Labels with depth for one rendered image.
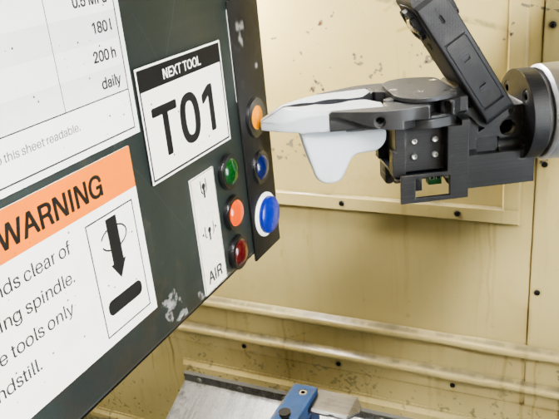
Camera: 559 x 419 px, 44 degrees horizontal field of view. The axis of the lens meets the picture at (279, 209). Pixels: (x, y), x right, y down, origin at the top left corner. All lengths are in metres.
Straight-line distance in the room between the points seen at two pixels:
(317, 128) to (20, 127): 0.24
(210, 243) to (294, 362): 1.12
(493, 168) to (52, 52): 0.35
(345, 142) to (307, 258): 0.92
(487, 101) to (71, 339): 0.34
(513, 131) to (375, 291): 0.88
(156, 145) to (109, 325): 0.11
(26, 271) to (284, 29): 0.99
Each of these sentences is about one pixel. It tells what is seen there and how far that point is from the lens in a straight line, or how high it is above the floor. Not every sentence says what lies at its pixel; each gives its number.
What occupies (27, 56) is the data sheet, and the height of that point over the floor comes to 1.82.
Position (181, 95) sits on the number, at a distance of 0.44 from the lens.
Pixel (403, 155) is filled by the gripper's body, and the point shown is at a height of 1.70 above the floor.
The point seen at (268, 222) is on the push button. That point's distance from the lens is 0.54.
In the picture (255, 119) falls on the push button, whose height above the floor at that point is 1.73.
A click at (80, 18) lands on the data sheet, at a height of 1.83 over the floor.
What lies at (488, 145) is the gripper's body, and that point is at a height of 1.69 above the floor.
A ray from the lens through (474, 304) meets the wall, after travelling 1.37.
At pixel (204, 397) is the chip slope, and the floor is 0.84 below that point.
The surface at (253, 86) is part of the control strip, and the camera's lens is 0.53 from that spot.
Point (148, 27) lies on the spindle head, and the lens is 0.42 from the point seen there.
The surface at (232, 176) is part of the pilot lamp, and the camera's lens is 0.49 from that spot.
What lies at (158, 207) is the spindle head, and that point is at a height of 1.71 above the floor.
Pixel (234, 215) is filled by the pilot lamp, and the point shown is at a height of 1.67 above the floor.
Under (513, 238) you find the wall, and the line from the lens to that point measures 1.29.
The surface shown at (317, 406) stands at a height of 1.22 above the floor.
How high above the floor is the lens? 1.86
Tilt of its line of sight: 22 degrees down
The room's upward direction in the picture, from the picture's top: 5 degrees counter-clockwise
